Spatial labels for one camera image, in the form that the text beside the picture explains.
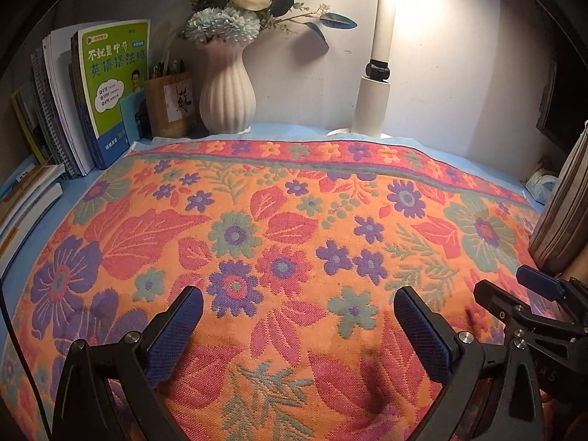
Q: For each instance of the stack of flat books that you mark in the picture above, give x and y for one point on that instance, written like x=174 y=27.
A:
x=27 y=220

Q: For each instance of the wooden pen holder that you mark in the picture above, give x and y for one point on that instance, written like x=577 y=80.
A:
x=167 y=110

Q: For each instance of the white desk lamp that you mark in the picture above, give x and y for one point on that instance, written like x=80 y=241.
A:
x=374 y=101

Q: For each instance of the floral woven cloth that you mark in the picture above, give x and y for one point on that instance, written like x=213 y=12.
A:
x=294 y=220

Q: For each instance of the black flat screen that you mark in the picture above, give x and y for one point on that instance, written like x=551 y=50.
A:
x=562 y=110

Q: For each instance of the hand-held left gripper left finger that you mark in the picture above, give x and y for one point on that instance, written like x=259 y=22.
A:
x=177 y=326

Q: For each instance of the spiral bound notebook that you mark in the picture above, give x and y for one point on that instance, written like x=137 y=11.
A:
x=46 y=119

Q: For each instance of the bunch of pens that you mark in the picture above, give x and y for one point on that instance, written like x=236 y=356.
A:
x=167 y=68

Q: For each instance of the yellow edged book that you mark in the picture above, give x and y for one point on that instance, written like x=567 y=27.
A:
x=27 y=124

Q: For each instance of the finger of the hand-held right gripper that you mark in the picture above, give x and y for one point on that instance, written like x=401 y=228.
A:
x=540 y=280
x=496 y=301

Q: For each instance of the white ribbed vase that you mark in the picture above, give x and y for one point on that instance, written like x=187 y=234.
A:
x=227 y=96

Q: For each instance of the small blue card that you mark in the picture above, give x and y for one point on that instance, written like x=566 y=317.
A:
x=133 y=115

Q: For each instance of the thin flat book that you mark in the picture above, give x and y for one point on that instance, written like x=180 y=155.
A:
x=32 y=183

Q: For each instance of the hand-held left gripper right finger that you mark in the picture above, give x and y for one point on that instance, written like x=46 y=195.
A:
x=425 y=335

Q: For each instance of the artificial flower bouquet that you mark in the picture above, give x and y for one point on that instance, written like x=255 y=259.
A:
x=216 y=23

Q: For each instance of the white paper binder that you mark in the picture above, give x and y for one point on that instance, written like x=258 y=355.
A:
x=62 y=101

